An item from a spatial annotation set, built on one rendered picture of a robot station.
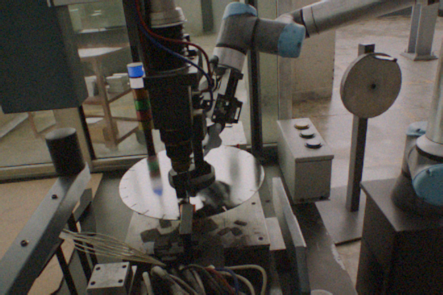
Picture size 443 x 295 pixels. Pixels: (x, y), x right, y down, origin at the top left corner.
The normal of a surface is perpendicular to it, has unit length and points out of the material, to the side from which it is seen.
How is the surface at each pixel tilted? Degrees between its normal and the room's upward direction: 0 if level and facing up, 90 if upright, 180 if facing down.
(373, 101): 86
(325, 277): 0
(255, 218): 0
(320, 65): 90
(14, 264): 0
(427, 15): 90
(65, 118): 90
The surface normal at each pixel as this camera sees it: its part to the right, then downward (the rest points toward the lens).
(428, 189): -0.27, 0.55
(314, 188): 0.04, 0.44
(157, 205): -0.08, -0.90
